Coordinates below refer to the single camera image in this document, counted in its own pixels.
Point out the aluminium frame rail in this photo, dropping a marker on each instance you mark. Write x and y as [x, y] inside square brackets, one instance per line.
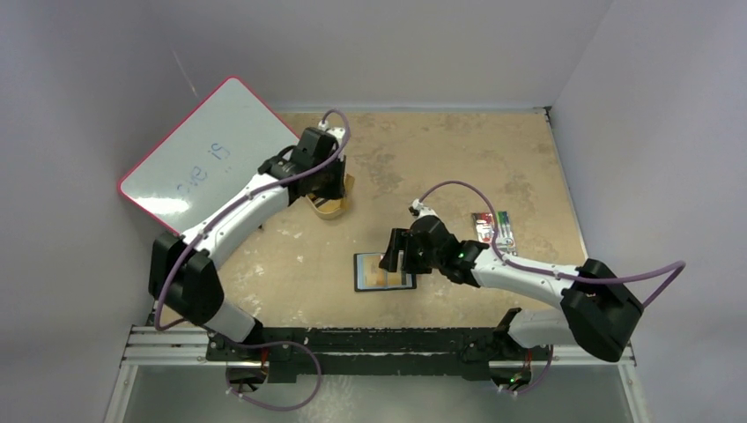
[192, 346]

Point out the black card holder wallet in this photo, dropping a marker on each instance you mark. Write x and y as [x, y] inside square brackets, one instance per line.
[357, 278]

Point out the beige oval card tray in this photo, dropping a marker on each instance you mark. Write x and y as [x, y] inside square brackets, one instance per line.
[328, 209]

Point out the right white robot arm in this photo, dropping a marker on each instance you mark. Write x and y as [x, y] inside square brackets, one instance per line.
[582, 310]

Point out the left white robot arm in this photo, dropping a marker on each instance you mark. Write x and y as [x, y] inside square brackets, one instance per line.
[184, 268]

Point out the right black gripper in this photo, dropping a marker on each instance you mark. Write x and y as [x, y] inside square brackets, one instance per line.
[403, 256]

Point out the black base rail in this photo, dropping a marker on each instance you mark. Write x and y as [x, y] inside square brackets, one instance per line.
[304, 362]

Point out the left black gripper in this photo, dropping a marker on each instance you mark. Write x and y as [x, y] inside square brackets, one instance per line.
[338, 189]

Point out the white board with pink rim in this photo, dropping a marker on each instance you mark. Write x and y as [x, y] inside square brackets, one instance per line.
[207, 158]

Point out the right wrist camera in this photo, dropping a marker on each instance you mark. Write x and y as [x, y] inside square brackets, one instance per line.
[419, 210]

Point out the pack of coloured markers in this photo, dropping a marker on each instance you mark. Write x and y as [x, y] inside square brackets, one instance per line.
[489, 227]

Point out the gold credit card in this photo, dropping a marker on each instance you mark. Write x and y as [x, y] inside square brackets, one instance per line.
[397, 280]
[372, 275]

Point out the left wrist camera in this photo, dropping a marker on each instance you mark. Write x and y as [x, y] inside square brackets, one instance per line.
[329, 125]

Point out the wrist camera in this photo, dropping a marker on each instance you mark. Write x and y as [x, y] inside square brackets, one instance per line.
[419, 210]
[329, 125]

